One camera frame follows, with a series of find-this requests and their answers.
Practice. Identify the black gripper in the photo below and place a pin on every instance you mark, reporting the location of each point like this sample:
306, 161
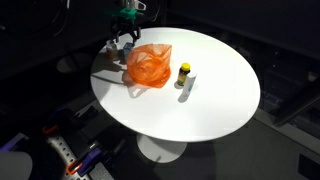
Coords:
126, 25

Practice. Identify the blue mentos container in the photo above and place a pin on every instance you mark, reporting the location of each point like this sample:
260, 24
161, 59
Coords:
127, 50

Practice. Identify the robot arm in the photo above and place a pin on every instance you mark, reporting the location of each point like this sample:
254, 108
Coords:
131, 4

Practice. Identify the white-capped orange-label vitamin bottle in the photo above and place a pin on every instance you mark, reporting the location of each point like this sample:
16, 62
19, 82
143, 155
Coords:
112, 51

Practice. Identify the orange plastic bag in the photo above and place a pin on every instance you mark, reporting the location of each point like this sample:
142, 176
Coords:
148, 68

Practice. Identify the dark bottle with yellow cap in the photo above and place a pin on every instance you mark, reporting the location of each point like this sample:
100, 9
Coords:
183, 75

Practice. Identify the white plastic bottle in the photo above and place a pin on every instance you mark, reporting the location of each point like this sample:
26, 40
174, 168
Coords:
190, 83

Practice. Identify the white round table base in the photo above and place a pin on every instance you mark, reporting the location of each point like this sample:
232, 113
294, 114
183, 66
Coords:
160, 151

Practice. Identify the purple and orange clamp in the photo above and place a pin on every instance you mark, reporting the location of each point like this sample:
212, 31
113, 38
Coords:
85, 160

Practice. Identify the perforated metal plate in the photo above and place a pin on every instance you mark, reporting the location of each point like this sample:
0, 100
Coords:
61, 150

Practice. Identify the white rounded cylinder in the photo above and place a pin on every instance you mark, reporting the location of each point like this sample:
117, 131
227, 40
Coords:
15, 166

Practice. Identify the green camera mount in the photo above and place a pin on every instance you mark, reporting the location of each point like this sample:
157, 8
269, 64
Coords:
124, 13

